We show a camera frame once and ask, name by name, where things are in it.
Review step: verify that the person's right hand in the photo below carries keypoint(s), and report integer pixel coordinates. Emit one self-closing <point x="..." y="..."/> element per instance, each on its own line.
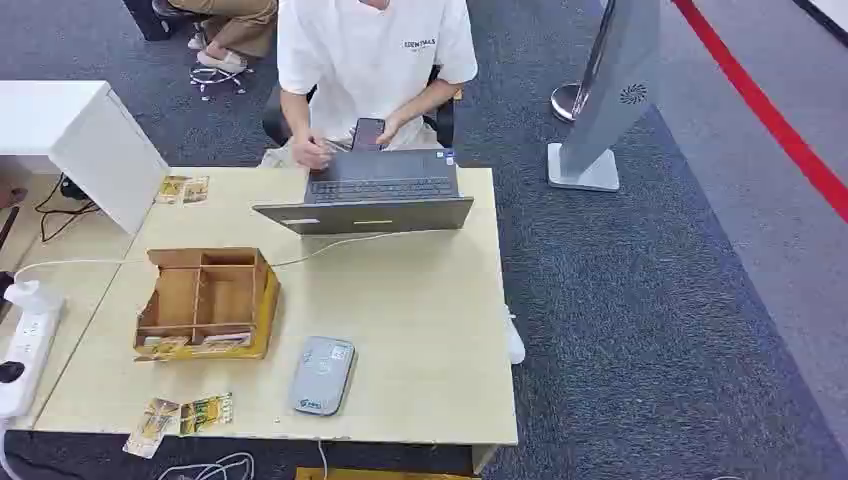
<point x="310" y="151"/>

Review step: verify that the seated person in white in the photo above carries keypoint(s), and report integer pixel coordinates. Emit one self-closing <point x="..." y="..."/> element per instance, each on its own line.
<point x="371" y="60"/>

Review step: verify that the printed card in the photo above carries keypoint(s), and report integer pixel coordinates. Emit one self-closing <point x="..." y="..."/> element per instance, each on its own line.
<point x="225" y="341"/>
<point x="171" y="189"/>
<point x="151" y="427"/>
<point x="206" y="414"/>
<point x="164" y="345"/>
<point x="197" y="190"/>

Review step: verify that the chrome chair base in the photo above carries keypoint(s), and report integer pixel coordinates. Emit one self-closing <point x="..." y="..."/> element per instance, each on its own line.
<point x="215" y="77"/>

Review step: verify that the grey standing kiosk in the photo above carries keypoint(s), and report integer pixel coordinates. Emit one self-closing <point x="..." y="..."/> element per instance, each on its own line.
<point x="613" y="79"/>

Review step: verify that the white power strip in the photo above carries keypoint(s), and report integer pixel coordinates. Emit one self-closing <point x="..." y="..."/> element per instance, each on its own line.
<point x="26" y="358"/>

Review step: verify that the person's left hand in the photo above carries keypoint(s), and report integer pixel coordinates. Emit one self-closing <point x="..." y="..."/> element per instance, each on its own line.
<point x="391" y="129"/>

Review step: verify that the grey laptop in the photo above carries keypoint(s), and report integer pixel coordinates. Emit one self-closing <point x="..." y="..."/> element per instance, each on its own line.
<point x="378" y="192"/>

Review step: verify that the white power adapter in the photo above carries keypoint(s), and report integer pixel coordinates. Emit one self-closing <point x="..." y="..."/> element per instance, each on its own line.
<point x="30" y="296"/>

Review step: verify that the white cabinet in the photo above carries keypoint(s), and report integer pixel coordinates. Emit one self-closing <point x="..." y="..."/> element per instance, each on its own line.
<point x="86" y="139"/>

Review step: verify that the dark smartphone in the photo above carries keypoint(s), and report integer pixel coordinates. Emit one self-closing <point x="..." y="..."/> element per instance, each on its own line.
<point x="366" y="134"/>

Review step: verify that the round metal stand base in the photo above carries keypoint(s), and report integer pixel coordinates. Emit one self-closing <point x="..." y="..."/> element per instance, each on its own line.
<point x="564" y="102"/>

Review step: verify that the wooden card box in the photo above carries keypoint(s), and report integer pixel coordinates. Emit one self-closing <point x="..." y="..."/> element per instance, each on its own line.
<point x="208" y="301"/>

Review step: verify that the red floor tape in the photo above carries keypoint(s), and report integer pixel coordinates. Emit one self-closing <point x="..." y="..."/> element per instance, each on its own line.
<point x="768" y="116"/>

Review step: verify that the black plug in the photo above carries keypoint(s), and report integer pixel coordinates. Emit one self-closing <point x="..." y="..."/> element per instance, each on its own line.
<point x="9" y="372"/>

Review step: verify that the yellow board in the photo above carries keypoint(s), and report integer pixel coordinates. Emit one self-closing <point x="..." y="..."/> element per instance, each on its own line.
<point x="371" y="474"/>

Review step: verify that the grey card reader device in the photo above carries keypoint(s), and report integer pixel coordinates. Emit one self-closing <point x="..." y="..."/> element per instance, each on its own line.
<point x="322" y="376"/>

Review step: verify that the white shoe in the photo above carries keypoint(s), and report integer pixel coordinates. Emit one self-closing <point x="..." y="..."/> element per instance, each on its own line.
<point x="515" y="341"/>

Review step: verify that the person in tan trousers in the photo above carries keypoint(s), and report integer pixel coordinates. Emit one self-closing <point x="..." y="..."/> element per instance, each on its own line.
<point x="228" y="26"/>

